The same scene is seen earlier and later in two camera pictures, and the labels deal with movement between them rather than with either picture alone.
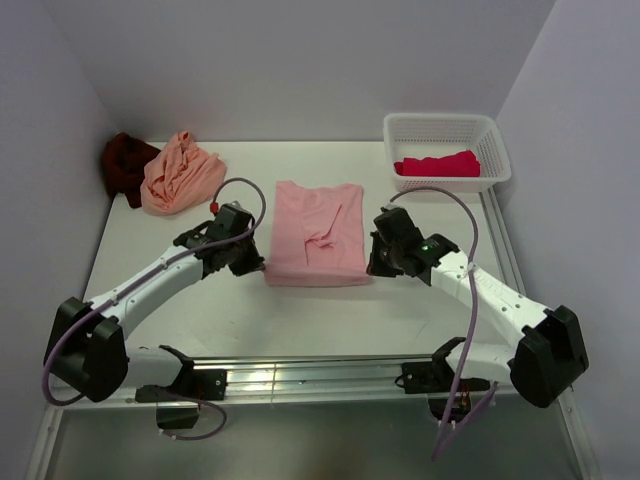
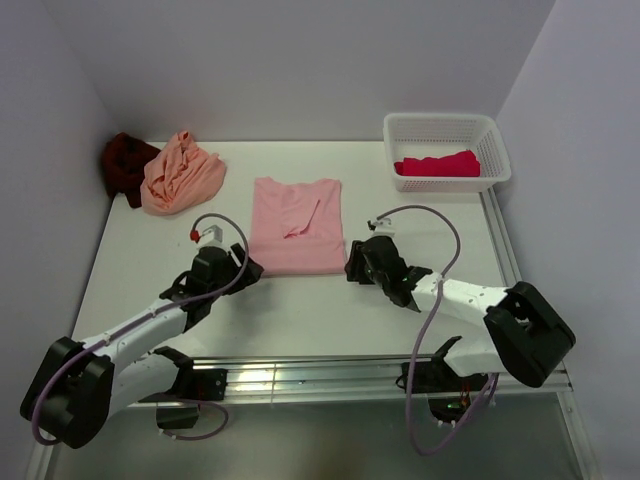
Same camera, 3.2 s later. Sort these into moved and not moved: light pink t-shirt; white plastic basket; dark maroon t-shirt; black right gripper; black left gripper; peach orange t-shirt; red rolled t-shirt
Moved: black left gripper; light pink t-shirt; black right gripper
Not moved: peach orange t-shirt; red rolled t-shirt; white plastic basket; dark maroon t-shirt
